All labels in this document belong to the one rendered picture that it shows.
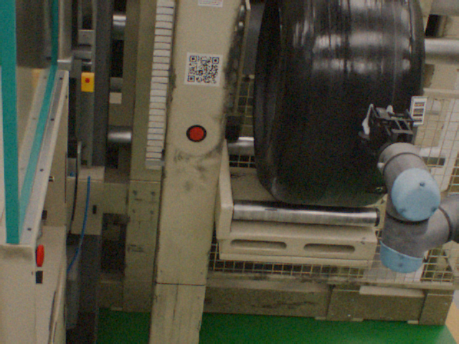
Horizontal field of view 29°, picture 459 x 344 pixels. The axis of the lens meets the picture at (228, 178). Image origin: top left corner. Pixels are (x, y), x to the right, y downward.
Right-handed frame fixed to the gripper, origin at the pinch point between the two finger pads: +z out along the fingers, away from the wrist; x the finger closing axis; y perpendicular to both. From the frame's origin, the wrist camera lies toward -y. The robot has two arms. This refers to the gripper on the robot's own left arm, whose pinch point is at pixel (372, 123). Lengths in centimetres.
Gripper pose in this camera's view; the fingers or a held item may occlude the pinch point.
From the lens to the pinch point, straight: 180.4
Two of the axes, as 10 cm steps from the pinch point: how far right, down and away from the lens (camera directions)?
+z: -0.7, -4.7, 8.8
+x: -9.9, -0.7, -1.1
